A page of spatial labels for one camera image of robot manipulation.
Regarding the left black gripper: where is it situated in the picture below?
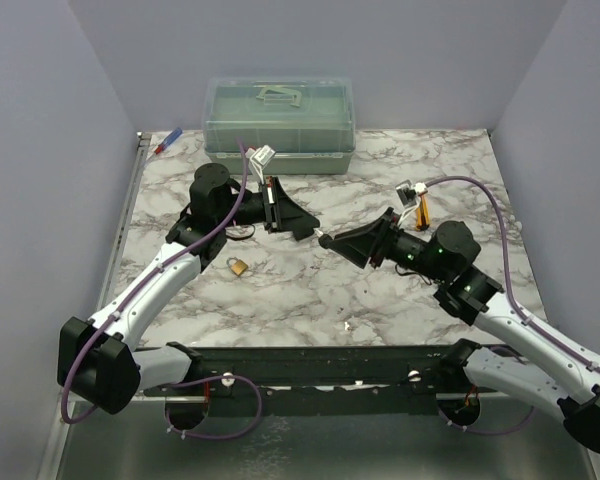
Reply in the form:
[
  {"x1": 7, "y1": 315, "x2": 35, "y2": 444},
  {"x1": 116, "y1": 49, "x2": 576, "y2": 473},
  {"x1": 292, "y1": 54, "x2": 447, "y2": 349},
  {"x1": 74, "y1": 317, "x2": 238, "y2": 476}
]
[{"x1": 217, "y1": 176, "x2": 320, "y2": 234}]

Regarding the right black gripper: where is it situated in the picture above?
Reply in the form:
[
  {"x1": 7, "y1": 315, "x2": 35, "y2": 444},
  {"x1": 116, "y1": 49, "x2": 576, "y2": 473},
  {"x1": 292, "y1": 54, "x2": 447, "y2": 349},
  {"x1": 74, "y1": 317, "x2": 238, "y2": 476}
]
[{"x1": 328, "y1": 207, "x2": 448, "y2": 283}]

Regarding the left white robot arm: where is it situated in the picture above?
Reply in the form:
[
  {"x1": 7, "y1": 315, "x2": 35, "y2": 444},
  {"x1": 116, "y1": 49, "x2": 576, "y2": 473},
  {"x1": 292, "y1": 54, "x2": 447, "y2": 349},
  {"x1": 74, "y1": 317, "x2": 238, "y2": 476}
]
[{"x1": 57, "y1": 163, "x2": 320, "y2": 414}]

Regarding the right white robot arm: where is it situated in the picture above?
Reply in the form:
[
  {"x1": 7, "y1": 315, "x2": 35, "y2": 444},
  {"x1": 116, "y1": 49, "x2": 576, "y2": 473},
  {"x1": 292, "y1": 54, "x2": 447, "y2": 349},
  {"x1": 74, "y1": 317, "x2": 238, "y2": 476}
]
[{"x1": 319, "y1": 209, "x2": 600, "y2": 454}]

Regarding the yellow utility knife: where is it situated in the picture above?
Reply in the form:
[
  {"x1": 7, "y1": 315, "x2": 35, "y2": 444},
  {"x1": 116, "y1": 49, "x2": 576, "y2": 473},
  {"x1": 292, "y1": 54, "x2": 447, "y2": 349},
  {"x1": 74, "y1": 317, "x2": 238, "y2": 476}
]
[{"x1": 415, "y1": 195, "x2": 430, "y2": 232}]

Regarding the small brass padlock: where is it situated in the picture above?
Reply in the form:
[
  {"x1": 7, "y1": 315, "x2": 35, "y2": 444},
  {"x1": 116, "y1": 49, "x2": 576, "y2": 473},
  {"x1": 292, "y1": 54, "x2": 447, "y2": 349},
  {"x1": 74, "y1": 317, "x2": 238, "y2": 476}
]
[{"x1": 226, "y1": 257, "x2": 249, "y2": 276}]

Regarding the green transparent toolbox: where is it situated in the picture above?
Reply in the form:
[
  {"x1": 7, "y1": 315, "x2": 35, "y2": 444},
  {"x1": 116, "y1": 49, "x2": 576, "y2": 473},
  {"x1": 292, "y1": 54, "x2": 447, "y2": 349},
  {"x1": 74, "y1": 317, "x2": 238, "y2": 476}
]
[{"x1": 202, "y1": 77, "x2": 356, "y2": 175}]

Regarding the blue red screwdriver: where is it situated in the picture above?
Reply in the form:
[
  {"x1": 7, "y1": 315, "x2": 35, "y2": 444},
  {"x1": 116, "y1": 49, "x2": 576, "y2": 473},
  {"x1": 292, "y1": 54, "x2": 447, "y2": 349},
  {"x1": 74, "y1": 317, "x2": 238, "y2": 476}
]
[{"x1": 153, "y1": 128, "x2": 183, "y2": 155}]

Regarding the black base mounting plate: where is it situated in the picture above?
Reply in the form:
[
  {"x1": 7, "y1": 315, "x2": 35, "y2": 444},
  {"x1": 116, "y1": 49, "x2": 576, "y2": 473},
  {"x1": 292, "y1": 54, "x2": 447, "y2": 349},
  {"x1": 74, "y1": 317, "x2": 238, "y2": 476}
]
[{"x1": 145, "y1": 340, "x2": 474, "y2": 417}]

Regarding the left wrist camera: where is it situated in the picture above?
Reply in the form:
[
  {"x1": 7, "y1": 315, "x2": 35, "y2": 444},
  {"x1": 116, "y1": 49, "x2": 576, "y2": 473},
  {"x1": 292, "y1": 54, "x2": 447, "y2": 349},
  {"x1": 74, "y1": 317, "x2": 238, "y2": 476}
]
[{"x1": 246, "y1": 145, "x2": 276, "y2": 169}]

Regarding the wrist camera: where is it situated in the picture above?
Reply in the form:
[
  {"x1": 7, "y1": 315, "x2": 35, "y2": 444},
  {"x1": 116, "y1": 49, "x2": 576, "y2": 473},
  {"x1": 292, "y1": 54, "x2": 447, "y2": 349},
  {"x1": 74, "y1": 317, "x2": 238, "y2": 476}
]
[
  {"x1": 246, "y1": 145, "x2": 276, "y2": 169},
  {"x1": 395, "y1": 180, "x2": 420, "y2": 207}
]

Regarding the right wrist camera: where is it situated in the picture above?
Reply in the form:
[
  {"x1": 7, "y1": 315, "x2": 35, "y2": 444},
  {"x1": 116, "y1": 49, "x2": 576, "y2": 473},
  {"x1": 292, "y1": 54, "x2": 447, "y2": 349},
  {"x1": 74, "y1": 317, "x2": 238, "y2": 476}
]
[{"x1": 395, "y1": 180, "x2": 420, "y2": 207}]

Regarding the aluminium rail left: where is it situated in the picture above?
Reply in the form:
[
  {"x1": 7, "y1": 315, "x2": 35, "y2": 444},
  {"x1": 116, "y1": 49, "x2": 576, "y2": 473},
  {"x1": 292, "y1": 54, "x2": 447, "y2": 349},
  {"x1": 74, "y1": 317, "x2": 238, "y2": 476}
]
[{"x1": 95, "y1": 132, "x2": 152, "y2": 311}]

